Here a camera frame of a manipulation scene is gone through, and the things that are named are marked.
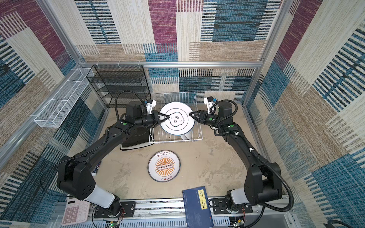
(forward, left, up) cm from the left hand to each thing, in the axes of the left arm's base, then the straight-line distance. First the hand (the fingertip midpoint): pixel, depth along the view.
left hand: (169, 115), depth 76 cm
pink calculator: (-39, +47, -27) cm, 67 cm away
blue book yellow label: (-39, -13, -28) cm, 50 cm away
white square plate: (-4, +26, -26) cm, 37 cm away
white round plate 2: (-2, -5, -4) cm, 7 cm away
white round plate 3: (-2, -10, -18) cm, 21 cm away
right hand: (0, -11, -1) cm, 12 cm away
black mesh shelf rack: (+40, +35, -9) cm, 54 cm away
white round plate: (-16, +5, -28) cm, 33 cm away
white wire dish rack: (+8, +12, -31) cm, 34 cm away
